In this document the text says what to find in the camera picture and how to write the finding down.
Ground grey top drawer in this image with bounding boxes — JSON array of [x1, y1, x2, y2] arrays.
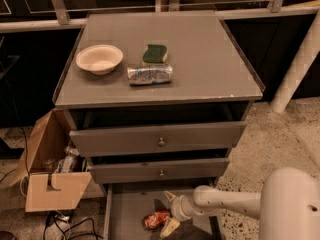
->
[[70, 121, 246, 157]]

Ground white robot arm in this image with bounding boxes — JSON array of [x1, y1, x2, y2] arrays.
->
[[160, 167, 320, 240]]

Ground grey bottom drawer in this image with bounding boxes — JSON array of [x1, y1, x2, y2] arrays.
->
[[103, 179, 226, 240]]

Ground plastic bottles in box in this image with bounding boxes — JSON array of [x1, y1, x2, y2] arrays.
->
[[43, 146, 87, 173]]

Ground green yellow sponge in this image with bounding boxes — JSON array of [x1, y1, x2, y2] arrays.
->
[[142, 44, 168, 64]]

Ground silver crushed can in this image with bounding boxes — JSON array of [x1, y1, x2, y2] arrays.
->
[[127, 64, 173, 85]]

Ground metal window railing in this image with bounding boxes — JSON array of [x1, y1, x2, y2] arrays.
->
[[1, 0, 319, 33]]

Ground grey drawer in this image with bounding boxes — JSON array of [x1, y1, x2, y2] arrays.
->
[[89, 158, 230, 184], [103, 179, 226, 240], [70, 121, 246, 157]]

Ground brown cardboard box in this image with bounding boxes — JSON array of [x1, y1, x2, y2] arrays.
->
[[10, 109, 104, 212]]

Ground grey drawer cabinet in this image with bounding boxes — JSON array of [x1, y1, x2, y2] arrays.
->
[[55, 11, 263, 169]]

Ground black floor cables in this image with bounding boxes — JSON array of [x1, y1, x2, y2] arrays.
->
[[41, 210, 104, 240]]

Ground red coke can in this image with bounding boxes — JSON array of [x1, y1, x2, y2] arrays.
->
[[144, 209, 170, 229]]

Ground grey middle drawer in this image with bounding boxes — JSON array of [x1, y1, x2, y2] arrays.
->
[[89, 158, 230, 184]]

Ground white paper bowl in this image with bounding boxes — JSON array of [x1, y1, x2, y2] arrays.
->
[[76, 45, 123, 75]]

